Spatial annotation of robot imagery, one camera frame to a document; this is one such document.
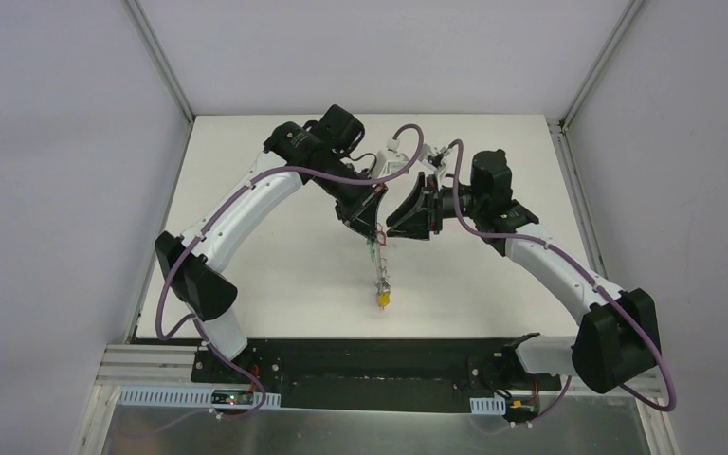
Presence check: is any green tag with key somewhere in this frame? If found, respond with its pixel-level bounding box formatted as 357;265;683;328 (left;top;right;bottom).
367;239;376;263

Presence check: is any right white cable duct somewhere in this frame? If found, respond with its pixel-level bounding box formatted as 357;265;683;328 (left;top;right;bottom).
469;394;506;416

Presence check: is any silver key with red tag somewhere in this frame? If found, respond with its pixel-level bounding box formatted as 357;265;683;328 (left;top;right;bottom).
376;230;388;246

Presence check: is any yellow key tag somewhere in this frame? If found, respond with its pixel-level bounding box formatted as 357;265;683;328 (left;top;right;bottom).
376;293;391;310

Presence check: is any left white cable duct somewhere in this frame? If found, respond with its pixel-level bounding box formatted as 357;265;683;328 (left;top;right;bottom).
118;386;282;410

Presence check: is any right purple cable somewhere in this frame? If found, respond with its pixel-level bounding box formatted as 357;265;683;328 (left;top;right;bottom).
446;137;680;428

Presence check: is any white cable duct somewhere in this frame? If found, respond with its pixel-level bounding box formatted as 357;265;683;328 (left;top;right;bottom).
469;394;506;416
118;386;282;410

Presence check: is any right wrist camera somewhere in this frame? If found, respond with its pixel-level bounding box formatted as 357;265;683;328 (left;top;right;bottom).
418;143;451;180

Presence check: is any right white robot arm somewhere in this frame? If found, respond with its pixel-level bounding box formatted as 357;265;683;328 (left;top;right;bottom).
387;150;663;393

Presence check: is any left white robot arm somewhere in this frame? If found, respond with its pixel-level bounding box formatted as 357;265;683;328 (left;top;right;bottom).
155;104;387;384

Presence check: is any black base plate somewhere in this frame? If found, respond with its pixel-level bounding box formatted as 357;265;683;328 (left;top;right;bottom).
191;337;562;413

